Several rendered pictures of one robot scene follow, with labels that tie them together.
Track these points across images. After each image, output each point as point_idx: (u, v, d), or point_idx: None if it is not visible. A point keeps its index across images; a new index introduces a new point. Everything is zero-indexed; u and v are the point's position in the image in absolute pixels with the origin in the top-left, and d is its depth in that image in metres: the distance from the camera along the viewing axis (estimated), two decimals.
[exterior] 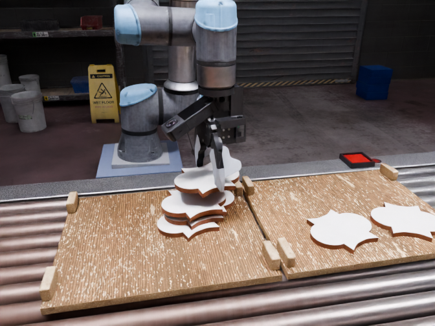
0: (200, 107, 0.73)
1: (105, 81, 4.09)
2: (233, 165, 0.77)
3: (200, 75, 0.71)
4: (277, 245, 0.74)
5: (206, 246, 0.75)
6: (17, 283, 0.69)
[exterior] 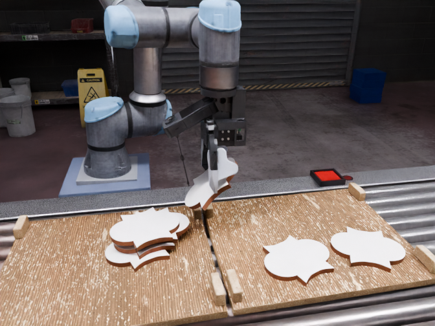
0: (200, 106, 0.74)
1: (94, 85, 4.05)
2: (229, 168, 0.76)
3: (200, 75, 0.71)
4: (226, 277, 0.70)
5: (153, 277, 0.72)
6: None
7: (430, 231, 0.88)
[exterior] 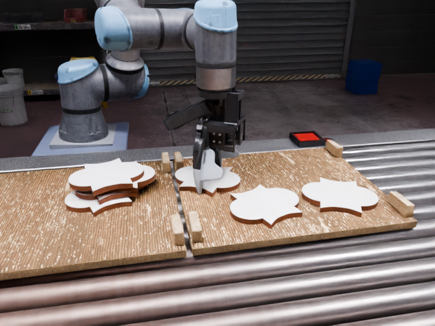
0: (195, 105, 0.75)
1: None
2: (213, 171, 0.75)
3: (196, 74, 0.72)
4: (188, 219, 0.67)
5: (112, 221, 0.68)
6: None
7: (407, 184, 0.85)
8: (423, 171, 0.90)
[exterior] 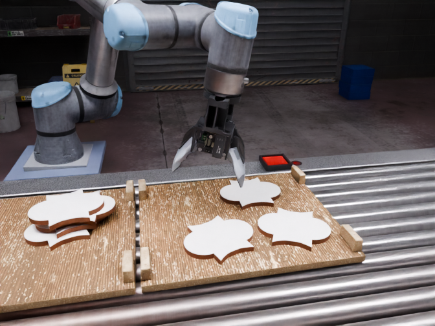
0: None
1: (79, 80, 4.04)
2: (179, 156, 0.77)
3: (223, 72, 0.74)
4: (140, 255, 0.69)
5: (67, 256, 0.70)
6: None
7: (365, 213, 0.86)
8: (383, 198, 0.92)
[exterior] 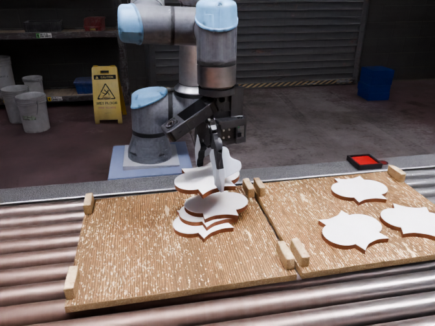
0: (200, 107, 0.73)
1: (108, 81, 4.11)
2: (233, 165, 0.77)
3: (200, 75, 0.71)
4: (290, 245, 0.76)
5: (221, 246, 0.77)
6: (39, 282, 0.71)
7: None
8: None
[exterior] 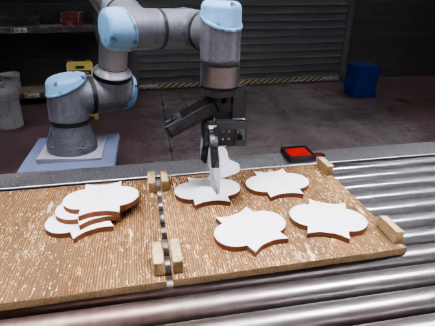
0: (200, 106, 0.74)
1: None
2: (230, 167, 0.75)
3: (202, 74, 0.71)
4: (169, 247, 0.65)
5: (92, 248, 0.66)
6: None
7: (398, 205, 0.83)
8: (415, 190, 0.88)
